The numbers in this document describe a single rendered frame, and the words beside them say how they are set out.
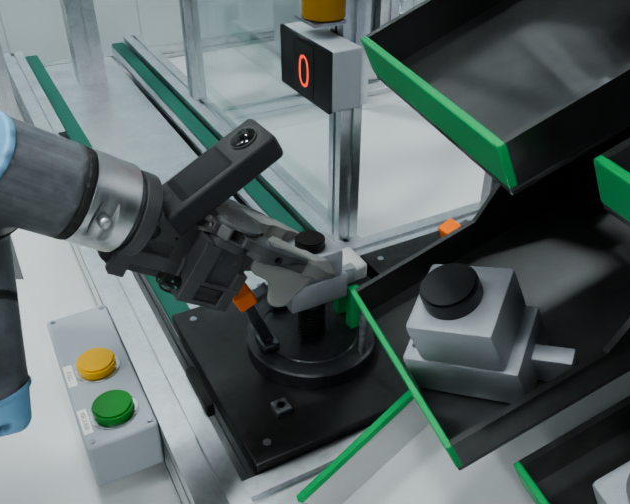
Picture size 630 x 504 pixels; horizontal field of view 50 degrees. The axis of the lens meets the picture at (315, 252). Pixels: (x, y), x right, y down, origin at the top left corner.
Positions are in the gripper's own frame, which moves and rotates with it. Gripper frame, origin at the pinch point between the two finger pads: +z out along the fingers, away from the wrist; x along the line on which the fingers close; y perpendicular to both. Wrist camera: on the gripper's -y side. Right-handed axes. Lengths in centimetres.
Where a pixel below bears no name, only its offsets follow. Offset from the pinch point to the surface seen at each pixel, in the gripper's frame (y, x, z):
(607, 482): -8.1, 39.8, -16.6
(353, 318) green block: 4.9, 2.0, 7.9
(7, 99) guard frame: 19, -82, -11
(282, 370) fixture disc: 11.6, 4.1, 1.0
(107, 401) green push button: 22.5, -1.9, -11.4
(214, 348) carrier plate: 15.6, -4.3, -1.3
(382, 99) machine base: -17, -78, 62
